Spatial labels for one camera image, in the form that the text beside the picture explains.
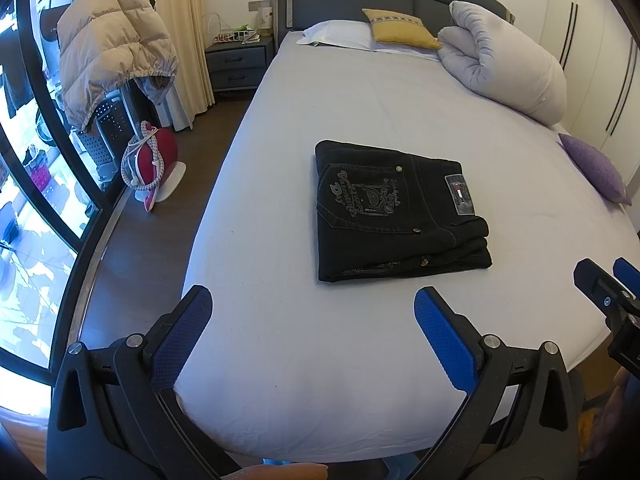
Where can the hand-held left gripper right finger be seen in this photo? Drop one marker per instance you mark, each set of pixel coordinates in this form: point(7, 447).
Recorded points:
point(445, 340)

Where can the white pillow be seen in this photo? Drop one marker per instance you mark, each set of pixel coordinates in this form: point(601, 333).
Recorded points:
point(335, 35)

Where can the white rolled duvet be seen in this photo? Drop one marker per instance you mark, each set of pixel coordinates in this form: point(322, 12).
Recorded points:
point(500, 60)

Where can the person's left hand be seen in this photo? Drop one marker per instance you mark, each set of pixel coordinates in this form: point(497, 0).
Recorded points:
point(280, 472)

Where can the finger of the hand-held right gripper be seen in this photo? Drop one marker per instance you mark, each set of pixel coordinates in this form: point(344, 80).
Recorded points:
point(595, 280)
point(630, 275)

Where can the grey perforated chair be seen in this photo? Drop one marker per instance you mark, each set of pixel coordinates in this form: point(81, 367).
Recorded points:
point(107, 125)

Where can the black pants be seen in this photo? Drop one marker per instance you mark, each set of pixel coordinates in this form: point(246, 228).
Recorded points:
point(380, 220)

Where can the grey nightstand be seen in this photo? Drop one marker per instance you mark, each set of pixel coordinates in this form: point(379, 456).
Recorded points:
point(235, 67)

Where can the purple pillow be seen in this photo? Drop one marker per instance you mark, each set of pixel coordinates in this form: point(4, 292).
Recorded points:
point(595, 165)

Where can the person's right forearm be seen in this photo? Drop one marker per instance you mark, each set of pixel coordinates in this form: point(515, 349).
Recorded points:
point(622, 410)

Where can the beige curtain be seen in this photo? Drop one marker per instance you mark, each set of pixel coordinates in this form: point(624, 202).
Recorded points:
point(175, 35)

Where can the beige puffer jacket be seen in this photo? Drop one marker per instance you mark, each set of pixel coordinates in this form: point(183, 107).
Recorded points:
point(110, 45)

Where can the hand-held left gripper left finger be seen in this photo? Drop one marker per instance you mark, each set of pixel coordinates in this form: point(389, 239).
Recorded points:
point(185, 330)

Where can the red and white appliance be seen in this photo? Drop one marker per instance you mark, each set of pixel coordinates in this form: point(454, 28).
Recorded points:
point(160, 150)

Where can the bed with white sheet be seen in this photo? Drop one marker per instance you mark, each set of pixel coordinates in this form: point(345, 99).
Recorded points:
point(300, 110)

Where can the yellow pillow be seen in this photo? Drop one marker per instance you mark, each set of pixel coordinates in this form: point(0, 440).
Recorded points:
point(400, 30)

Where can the glass balcony door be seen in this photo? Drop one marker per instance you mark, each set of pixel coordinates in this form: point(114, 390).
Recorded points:
point(30, 210)

